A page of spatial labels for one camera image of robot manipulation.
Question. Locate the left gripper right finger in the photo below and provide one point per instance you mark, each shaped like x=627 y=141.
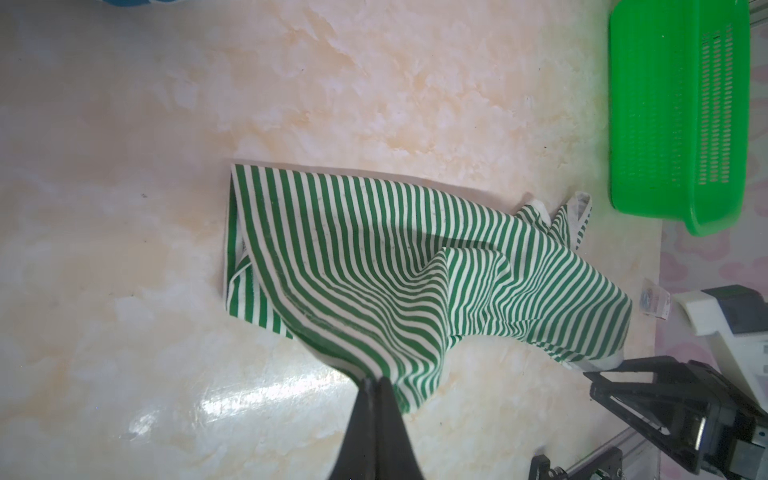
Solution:
x=395 y=458

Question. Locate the green white striped garment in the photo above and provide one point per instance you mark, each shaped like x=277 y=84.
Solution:
x=379 y=278

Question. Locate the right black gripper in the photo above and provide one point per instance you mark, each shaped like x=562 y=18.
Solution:
x=711 y=425

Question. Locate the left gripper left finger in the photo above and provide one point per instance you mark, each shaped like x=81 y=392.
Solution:
x=357 y=456

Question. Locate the green plastic basket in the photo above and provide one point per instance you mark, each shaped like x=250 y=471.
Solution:
x=679 y=111

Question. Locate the colourful printed white shirt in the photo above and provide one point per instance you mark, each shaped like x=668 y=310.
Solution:
x=137 y=3

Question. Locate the small white packet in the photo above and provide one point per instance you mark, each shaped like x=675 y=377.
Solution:
x=655 y=301

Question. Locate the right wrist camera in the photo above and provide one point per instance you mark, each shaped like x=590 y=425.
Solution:
x=733 y=321

